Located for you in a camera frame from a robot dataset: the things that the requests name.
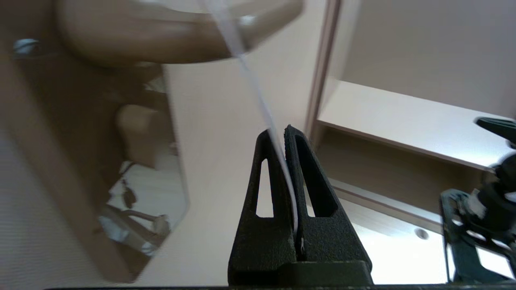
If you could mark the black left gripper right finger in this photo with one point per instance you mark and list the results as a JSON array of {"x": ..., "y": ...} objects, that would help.
[{"x": 334, "y": 249}]

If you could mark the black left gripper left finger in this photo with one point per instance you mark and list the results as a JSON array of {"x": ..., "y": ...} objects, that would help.
[{"x": 262, "y": 249}]

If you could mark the blue and white door hanger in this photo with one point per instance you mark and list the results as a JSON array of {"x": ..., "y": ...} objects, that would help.
[{"x": 231, "y": 36}]

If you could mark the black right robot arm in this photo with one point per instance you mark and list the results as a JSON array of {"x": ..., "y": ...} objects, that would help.
[{"x": 502, "y": 181}]

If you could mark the white door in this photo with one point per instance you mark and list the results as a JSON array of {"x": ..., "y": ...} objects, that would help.
[{"x": 209, "y": 141}]

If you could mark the small round floor disc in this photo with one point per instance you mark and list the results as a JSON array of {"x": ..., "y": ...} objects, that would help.
[{"x": 421, "y": 233}]

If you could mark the black perforated plastic part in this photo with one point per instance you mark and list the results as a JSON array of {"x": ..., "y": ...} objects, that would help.
[{"x": 459, "y": 241}]

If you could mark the white shelf board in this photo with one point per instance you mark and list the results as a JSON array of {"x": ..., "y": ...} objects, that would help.
[{"x": 403, "y": 117}]

